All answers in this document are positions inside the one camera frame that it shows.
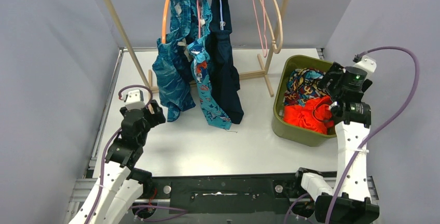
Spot comic print shorts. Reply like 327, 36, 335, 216
283, 68, 327, 107

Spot orange shorts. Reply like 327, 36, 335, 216
283, 96, 335, 135

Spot light wooden hanger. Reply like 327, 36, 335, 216
255, 0, 284, 57

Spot navy blue shorts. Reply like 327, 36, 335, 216
207, 0, 244, 124

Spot light blue hanger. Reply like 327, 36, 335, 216
218, 0, 225, 31

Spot pink wire hanger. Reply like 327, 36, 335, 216
252, 0, 269, 58

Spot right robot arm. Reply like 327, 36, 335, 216
292, 61, 379, 223

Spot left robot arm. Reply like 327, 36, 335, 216
70, 100, 166, 223

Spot teal shark print shorts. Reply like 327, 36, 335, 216
153, 0, 196, 122

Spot light blue shark shorts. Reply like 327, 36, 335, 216
187, 0, 232, 130

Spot orange wooden hanger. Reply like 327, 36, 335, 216
161, 0, 170, 44

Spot green plastic basket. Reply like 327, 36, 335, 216
271, 55, 336, 147

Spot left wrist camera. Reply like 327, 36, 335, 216
123, 89, 145, 110

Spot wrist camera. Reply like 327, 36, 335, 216
353, 54, 377, 81
123, 89, 145, 110

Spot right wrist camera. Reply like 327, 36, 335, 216
353, 54, 377, 81

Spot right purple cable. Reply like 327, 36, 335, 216
283, 46, 421, 224

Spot aluminium frame rail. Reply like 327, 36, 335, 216
62, 48, 124, 223

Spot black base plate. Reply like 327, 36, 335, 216
135, 173, 305, 214

